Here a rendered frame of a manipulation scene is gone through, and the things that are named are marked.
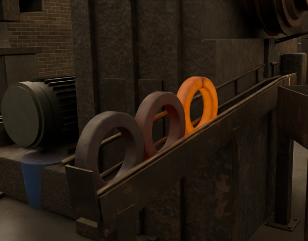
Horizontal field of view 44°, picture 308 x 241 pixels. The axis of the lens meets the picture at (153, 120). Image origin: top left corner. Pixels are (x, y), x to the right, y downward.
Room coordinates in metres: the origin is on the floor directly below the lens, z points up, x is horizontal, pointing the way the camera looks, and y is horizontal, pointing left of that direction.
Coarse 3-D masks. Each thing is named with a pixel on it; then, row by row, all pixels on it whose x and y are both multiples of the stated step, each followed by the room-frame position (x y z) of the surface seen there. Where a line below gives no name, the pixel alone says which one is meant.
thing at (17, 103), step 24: (24, 96) 2.06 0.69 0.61; (48, 96) 2.09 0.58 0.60; (72, 96) 2.19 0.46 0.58; (24, 120) 2.07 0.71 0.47; (48, 120) 2.02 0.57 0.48; (72, 120) 2.18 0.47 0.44; (24, 144) 2.08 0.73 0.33; (48, 144) 2.24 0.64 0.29; (72, 144) 2.22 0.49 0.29; (0, 168) 2.16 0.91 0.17; (48, 168) 1.91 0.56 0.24; (24, 192) 2.03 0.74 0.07; (48, 192) 1.91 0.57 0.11; (72, 216) 1.81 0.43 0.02
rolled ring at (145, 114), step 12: (156, 96) 0.89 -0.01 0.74; (168, 96) 0.92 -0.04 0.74; (144, 108) 0.86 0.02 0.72; (156, 108) 0.88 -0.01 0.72; (168, 108) 0.95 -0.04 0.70; (180, 108) 0.96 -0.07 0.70; (144, 120) 0.84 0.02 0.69; (180, 120) 0.96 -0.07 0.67; (144, 132) 0.84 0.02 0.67; (180, 132) 0.96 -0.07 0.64; (144, 144) 0.84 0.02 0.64; (168, 144) 0.95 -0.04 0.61; (180, 144) 0.96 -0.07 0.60; (144, 156) 0.86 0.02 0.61
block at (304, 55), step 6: (288, 54) 1.83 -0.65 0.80; (294, 54) 1.81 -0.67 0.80; (300, 54) 1.79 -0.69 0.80; (306, 54) 1.84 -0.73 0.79; (282, 60) 1.84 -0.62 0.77; (288, 60) 1.82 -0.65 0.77; (294, 60) 1.81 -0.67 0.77; (300, 60) 1.79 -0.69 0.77; (306, 60) 1.83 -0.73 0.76; (282, 66) 1.84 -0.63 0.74; (288, 66) 1.82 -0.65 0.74; (294, 66) 1.81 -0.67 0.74; (300, 66) 1.79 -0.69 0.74; (306, 66) 1.84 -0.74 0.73; (300, 72) 1.79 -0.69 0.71; (300, 78) 1.79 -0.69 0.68; (300, 84) 1.79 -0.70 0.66
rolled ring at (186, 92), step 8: (192, 80) 1.03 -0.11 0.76; (200, 80) 1.05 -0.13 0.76; (208, 80) 1.08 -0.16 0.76; (184, 88) 1.02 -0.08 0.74; (192, 88) 1.02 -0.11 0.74; (200, 88) 1.06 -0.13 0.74; (208, 88) 1.08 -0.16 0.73; (184, 96) 1.00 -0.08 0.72; (192, 96) 1.02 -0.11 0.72; (208, 96) 1.10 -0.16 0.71; (216, 96) 1.12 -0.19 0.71; (184, 104) 0.99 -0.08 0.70; (208, 104) 1.11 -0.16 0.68; (216, 104) 1.12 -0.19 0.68; (208, 112) 1.11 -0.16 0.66; (216, 112) 1.12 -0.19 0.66; (208, 120) 1.09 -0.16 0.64; (192, 128) 1.02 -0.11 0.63; (192, 136) 1.02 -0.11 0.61
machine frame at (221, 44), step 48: (96, 0) 1.62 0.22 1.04; (144, 0) 1.47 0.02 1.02; (192, 0) 1.35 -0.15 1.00; (96, 48) 1.63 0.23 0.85; (144, 48) 1.48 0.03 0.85; (192, 48) 1.35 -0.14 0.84; (240, 48) 1.46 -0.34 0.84; (288, 48) 1.95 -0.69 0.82; (96, 96) 1.62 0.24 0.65; (144, 96) 1.47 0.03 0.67; (240, 144) 1.47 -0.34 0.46; (192, 192) 1.36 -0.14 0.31; (240, 192) 1.48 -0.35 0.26; (96, 240) 1.59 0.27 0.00; (144, 240) 1.45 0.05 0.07; (192, 240) 1.36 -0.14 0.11; (240, 240) 1.48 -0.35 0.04
